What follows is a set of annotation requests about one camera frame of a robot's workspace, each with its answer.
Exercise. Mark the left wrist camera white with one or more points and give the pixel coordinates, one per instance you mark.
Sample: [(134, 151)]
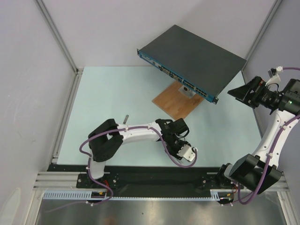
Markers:
[(188, 152)]

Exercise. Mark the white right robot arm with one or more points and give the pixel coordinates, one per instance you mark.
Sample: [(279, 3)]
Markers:
[(259, 171)]

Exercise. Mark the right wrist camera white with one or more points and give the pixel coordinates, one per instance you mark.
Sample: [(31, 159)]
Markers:
[(274, 75)]

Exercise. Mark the wooden base board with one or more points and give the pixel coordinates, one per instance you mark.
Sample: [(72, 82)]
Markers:
[(174, 103)]

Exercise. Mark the grey slotted cable duct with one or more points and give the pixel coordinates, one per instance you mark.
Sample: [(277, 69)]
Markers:
[(211, 195)]

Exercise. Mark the silver SFP module upright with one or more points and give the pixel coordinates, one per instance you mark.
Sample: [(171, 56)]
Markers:
[(126, 118)]

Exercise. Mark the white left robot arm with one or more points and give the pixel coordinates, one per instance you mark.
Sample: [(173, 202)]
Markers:
[(107, 138)]

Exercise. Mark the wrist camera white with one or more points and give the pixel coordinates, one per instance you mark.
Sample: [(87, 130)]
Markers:
[(188, 152), (274, 75)]

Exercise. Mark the black blue network switch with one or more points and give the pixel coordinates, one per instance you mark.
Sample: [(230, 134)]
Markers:
[(200, 65)]

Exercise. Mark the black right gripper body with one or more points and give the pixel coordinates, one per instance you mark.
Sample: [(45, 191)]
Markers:
[(252, 94)]

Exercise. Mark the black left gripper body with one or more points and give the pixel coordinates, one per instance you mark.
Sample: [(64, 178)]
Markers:
[(174, 146)]

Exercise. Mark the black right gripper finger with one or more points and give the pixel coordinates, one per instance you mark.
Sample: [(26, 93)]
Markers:
[(244, 91), (246, 99)]

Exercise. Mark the aluminium frame post right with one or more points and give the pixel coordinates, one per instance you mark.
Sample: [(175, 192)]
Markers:
[(265, 25)]

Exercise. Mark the metal switch stand bracket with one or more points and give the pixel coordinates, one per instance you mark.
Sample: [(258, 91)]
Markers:
[(186, 91)]

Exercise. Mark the aluminium frame post left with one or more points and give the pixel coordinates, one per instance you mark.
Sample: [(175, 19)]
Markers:
[(56, 34)]

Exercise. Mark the aluminium frame post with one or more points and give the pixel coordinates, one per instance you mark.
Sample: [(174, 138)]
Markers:
[(265, 25), (56, 34)]

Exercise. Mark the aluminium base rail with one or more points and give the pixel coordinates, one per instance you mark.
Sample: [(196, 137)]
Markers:
[(68, 181)]

